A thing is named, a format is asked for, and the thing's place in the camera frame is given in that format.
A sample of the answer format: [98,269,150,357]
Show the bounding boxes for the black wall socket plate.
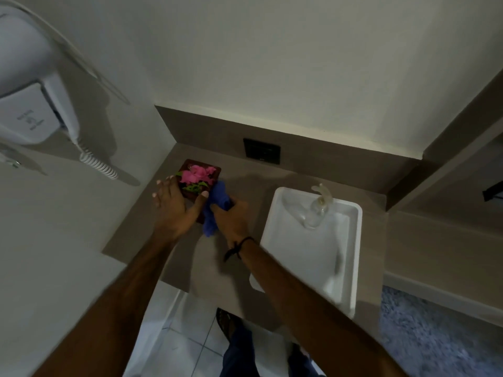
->
[243,138,281,165]

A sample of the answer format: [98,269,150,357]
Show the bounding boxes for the person's left hand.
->
[152,175,210,243]

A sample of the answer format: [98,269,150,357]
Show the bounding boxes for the blue shaggy rug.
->
[379,286,503,377]

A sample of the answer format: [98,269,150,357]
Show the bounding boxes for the person's right forearm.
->
[230,237,409,377]

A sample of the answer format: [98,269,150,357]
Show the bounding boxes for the person's blue trouser legs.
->
[222,328,315,377]

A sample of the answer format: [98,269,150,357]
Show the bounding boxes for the person's dark shoe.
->
[216,308,246,344]

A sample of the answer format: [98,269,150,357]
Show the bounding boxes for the blue cleaning cloth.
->
[202,180,233,237]

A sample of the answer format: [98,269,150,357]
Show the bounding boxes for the brown wooden flower box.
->
[177,159,222,225]

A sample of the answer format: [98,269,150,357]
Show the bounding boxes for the person's left forearm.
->
[33,231,179,377]

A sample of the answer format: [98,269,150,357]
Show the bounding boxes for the person's right hand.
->
[210,198,252,252]

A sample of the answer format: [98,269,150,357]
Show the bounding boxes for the white wall-mounted hair dryer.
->
[0,4,81,169]

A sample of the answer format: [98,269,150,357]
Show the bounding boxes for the black wrist band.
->
[223,236,256,263]

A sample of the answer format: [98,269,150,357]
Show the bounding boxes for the white coiled hair dryer cord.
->
[75,137,118,180]

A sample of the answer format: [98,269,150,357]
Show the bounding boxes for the pink flowers with green leaves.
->
[176,164,217,194]

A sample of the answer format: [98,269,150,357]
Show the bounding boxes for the white rectangular sink basin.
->
[249,187,363,319]

